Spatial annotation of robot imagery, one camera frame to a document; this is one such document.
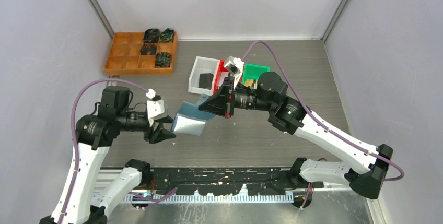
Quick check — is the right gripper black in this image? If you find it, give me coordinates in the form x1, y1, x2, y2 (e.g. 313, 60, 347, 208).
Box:
199, 76, 274, 119

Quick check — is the blue leather card holder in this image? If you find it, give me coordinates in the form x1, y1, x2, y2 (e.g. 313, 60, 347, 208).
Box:
171, 94, 215, 136

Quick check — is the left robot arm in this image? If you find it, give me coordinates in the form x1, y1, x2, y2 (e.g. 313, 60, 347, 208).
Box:
40, 86, 175, 223

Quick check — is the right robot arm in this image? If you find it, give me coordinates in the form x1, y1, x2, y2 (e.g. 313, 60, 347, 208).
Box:
198, 72, 393, 199

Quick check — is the black card stack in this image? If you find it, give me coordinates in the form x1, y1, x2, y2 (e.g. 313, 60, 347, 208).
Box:
198, 73, 214, 90

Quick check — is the gold cards pile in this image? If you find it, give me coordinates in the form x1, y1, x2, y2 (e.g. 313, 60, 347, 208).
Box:
243, 79, 258, 90

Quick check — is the red plastic bin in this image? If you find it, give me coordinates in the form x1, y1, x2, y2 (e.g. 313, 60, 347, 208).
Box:
213, 60, 229, 93

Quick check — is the white plastic bin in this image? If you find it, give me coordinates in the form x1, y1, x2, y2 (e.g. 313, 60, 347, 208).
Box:
188, 56, 220, 96

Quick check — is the green plastic bin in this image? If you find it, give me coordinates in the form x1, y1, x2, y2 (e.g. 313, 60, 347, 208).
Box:
241, 63, 270, 85

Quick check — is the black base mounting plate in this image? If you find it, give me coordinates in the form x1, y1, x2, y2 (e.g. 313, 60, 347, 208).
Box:
136, 167, 307, 196

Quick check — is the rolled dark tie bottom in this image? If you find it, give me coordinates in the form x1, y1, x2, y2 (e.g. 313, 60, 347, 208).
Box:
155, 52, 172, 68

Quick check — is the rolled dark tie top-right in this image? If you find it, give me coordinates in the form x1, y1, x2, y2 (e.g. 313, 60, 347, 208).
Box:
159, 28, 175, 43

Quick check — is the rolled dark tie middle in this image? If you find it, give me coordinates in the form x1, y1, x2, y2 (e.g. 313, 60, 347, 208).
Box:
140, 43, 157, 55

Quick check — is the wooden compartment tray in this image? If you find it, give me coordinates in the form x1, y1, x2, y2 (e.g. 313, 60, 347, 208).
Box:
104, 31, 178, 76

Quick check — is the rolled dark tie top-left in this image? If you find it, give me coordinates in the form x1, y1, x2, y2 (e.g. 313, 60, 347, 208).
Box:
143, 28, 160, 43

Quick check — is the aluminium frame rail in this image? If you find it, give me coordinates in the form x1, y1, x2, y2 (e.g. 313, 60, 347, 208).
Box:
64, 167, 380, 204

